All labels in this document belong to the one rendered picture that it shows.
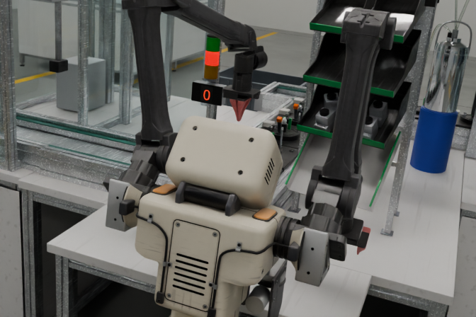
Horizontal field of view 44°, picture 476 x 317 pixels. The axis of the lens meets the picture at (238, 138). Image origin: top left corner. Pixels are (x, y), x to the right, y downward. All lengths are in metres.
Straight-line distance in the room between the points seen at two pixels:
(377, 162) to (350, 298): 0.49
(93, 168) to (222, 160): 1.04
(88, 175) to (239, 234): 1.11
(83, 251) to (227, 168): 0.74
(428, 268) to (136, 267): 0.87
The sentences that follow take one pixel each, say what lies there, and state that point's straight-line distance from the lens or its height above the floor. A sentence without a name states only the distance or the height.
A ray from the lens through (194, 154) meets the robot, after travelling 1.18.
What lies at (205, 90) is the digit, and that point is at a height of 1.22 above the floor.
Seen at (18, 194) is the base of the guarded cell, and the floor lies 0.79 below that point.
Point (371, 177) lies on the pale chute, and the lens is 1.92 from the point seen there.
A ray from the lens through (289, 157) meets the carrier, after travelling 2.27.
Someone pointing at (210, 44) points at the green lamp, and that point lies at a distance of 2.10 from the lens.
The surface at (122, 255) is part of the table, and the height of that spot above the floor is 0.86.
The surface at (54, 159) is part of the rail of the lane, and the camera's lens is 2.24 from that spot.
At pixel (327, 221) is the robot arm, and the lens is 1.19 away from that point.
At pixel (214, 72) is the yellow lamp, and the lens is 2.12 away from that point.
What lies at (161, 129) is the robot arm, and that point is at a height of 1.31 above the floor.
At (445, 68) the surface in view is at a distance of 2.58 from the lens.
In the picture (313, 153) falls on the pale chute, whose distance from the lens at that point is 1.97.
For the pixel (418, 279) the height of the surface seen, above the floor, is 0.86.
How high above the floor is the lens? 1.74
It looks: 19 degrees down
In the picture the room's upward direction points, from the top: 5 degrees clockwise
